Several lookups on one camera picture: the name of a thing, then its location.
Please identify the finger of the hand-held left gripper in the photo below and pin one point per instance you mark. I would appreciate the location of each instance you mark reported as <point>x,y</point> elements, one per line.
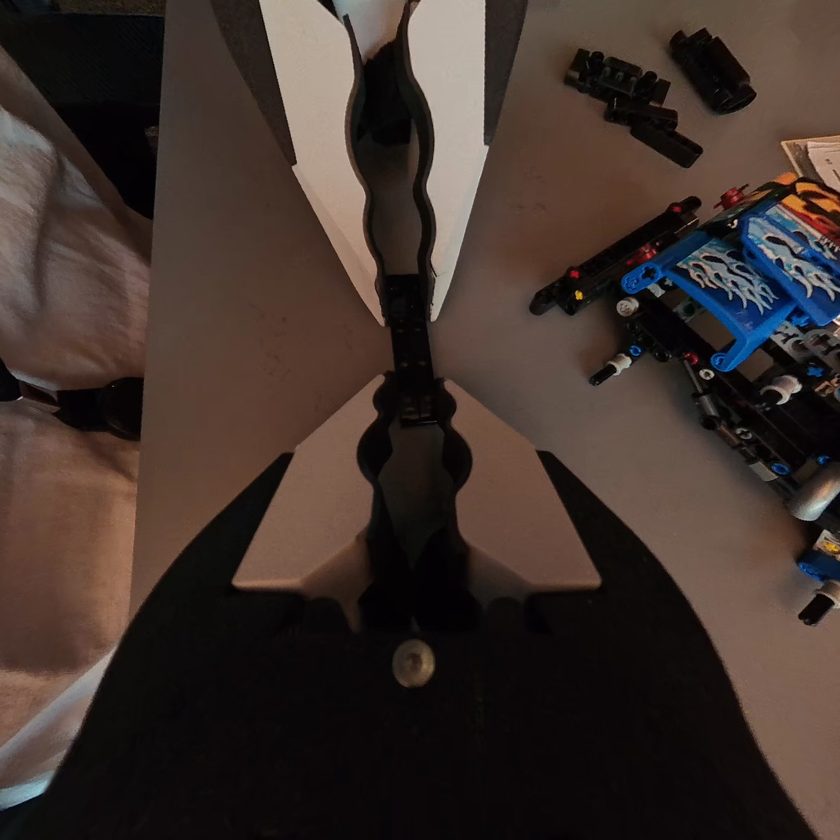
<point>315,131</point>
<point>459,131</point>

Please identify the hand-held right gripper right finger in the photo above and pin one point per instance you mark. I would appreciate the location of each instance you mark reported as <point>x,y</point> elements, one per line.
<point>525,525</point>

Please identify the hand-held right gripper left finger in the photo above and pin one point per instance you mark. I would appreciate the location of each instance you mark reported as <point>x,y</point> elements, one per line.
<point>308,518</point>

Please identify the long black lego beam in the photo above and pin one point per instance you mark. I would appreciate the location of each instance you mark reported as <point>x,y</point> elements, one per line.
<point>410,348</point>

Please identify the black chunky lego connector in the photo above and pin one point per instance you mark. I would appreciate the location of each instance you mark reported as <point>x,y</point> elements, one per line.
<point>712,69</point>

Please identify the partly built lego truck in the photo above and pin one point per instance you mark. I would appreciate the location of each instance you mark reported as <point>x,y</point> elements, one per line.
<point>722,275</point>

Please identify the lego instruction booklet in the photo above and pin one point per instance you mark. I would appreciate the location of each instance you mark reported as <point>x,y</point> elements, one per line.
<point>814,154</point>

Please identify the black badge reel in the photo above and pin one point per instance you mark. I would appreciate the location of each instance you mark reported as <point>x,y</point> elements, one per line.
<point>108,407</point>

